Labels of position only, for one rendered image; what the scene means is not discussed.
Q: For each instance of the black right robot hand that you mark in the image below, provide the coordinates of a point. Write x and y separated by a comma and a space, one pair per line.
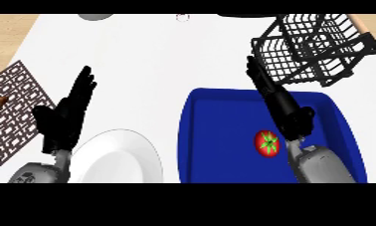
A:
283, 107

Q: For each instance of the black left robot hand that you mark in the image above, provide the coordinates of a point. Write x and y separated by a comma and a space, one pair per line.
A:
68, 110

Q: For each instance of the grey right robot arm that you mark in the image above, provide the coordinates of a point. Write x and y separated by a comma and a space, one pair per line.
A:
316, 163

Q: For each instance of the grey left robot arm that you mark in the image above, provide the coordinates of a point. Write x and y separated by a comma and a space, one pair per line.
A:
41, 170

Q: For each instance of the red tomato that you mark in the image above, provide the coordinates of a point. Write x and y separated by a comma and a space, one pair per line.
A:
267, 143

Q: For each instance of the blue tray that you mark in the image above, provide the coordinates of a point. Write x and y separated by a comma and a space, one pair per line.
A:
224, 137

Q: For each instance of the brown patterned placemat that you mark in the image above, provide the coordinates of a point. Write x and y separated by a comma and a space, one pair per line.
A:
19, 104

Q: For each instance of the small brown object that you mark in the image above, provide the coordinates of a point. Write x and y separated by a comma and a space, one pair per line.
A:
1, 100

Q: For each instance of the white plate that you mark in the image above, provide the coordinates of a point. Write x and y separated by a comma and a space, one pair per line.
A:
115, 158

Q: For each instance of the grey round object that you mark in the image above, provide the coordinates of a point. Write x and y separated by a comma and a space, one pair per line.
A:
94, 17

